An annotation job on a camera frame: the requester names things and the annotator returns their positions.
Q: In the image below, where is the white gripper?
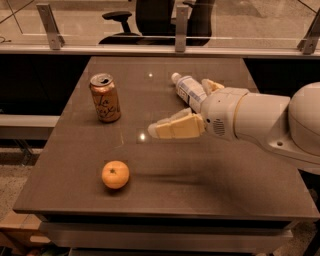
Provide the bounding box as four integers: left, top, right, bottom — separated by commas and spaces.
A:
148, 79, 249, 141

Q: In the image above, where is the orange La Croix can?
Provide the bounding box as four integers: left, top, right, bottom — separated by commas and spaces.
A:
89, 73, 121, 123

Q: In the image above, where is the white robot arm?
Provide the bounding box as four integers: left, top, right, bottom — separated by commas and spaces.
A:
148, 74, 320, 174

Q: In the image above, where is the clear plastic water bottle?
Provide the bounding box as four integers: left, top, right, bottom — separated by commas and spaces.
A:
171, 73, 207, 113

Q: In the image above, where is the black office chair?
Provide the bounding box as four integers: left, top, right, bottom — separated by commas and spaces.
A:
100, 0, 215, 46

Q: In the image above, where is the orange fruit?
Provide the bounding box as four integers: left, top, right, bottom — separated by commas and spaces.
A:
102, 161, 130, 189

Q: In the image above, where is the middle metal bracket post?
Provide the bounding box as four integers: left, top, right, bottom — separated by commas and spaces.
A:
175, 5, 188, 53

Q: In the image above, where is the metal bracket post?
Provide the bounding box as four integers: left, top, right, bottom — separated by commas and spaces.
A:
175, 5, 188, 53
297, 9, 320, 55
36, 3, 65, 50

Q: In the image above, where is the right metal bracket post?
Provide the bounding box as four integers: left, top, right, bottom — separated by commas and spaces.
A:
297, 9, 320, 55

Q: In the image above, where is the left metal bracket post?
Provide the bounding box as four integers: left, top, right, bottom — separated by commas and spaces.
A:
36, 3, 65, 50

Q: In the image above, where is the grey table base frame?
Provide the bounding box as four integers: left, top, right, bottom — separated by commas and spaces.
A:
40, 222, 293, 253

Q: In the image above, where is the horizontal metal rail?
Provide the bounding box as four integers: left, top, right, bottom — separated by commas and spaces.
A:
0, 45, 320, 59

